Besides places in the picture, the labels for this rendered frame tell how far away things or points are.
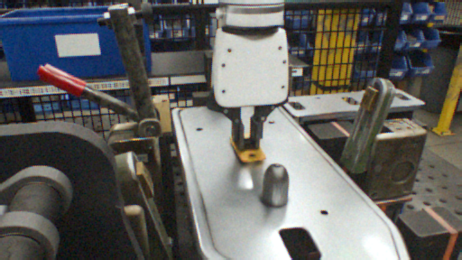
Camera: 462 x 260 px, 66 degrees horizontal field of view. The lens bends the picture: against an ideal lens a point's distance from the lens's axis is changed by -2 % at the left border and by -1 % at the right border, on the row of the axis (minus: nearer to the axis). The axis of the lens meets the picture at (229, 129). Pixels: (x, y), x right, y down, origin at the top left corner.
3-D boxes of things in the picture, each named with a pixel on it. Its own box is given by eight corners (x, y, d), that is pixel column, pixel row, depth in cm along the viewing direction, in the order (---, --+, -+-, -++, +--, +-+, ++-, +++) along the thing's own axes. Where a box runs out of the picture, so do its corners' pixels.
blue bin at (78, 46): (152, 71, 82) (148, 13, 76) (8, 82, 75) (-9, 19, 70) (150, 55, 96) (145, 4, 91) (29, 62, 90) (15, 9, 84)
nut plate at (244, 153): (267, 159, 51) (267, 152, 50) (241, 162, 50) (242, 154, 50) (251, 134, 58) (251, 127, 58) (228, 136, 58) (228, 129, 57)
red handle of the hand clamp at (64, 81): (160, 123, 47) (38, 66, 41) (152, 136, 48) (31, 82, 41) (158, 111, 51) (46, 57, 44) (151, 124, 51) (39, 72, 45)
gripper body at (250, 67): (217, 24, 42) (217, 113, 47) (298, 22, 44) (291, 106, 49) (206, 15, 48) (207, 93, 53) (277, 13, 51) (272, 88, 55)
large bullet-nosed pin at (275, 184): (291, 215, 43) (295, 169, 40) (265, 218, 42) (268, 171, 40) (281, 199, 46) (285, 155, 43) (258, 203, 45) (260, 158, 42)
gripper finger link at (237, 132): (222, 109, 49) (223, 152, 52) (244, 107, 50) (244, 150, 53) (217, 101, 52) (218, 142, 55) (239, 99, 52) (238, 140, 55)
